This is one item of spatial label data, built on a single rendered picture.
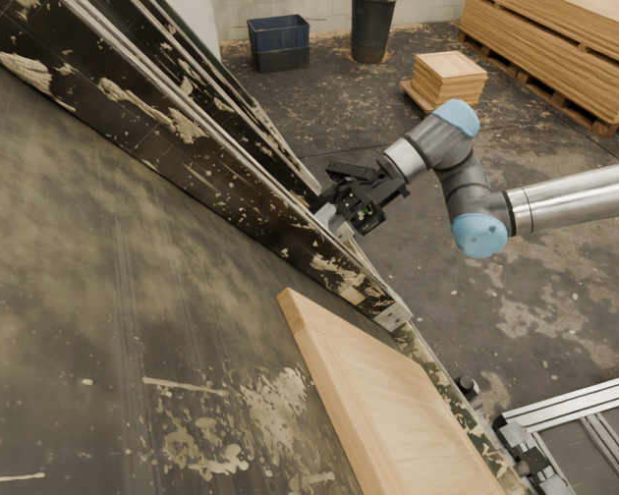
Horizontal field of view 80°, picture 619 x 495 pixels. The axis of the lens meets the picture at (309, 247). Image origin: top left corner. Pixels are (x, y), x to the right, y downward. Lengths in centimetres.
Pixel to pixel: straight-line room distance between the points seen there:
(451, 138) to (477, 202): 11
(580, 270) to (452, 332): 96
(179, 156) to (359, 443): 32
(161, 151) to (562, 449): 169
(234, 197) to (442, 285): 190
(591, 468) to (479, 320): 77
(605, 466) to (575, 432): 12
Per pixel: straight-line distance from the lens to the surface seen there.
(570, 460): 181
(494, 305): 229
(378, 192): 65
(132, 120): 39
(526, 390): 210
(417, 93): 388
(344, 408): 37
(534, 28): 471
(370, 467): 36
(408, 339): 96
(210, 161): 42
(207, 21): 396
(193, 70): 71
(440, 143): 67
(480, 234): 61
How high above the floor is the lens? 171
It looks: 48 degrees down
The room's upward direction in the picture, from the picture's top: straight up
